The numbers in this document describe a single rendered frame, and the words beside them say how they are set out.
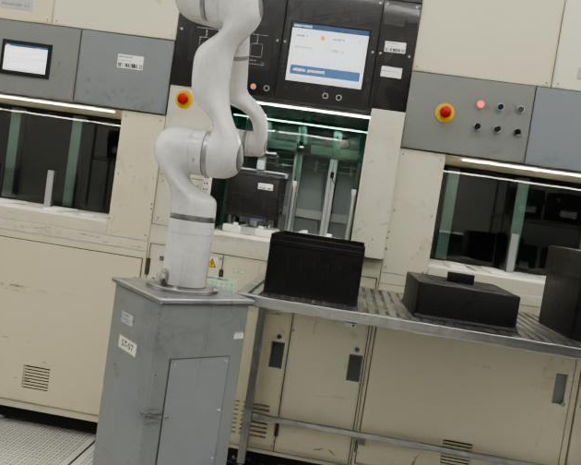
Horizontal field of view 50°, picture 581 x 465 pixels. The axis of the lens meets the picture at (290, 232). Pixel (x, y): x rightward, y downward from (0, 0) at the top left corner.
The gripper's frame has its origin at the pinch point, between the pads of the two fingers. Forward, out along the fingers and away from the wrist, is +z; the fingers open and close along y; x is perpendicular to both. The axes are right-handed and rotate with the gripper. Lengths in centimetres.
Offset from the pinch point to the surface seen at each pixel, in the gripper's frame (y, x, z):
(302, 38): 13.3, 43.8, 14.7
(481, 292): 80, -33, -38
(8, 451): -67, -119, -7
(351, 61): 32, 38, 15
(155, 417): 1, -72, -71
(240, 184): -5.6, -12.4, 34.8
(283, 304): 26, -44, -47
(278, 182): 9.9, -9.1, 34.7
